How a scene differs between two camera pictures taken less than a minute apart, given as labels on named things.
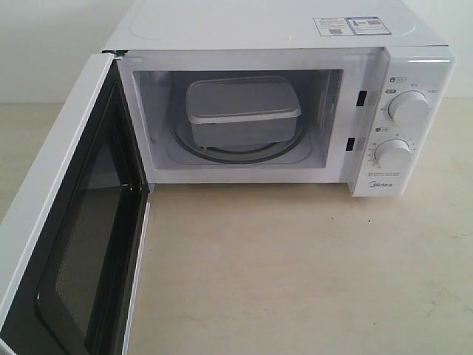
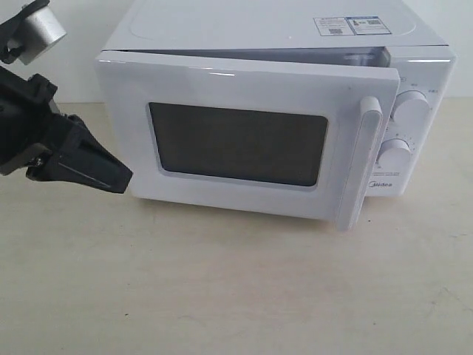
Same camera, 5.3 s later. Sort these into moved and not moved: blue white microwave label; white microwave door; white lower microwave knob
Moved: white microwave door
Not moved: white lower microwave knob; blue white microwave label
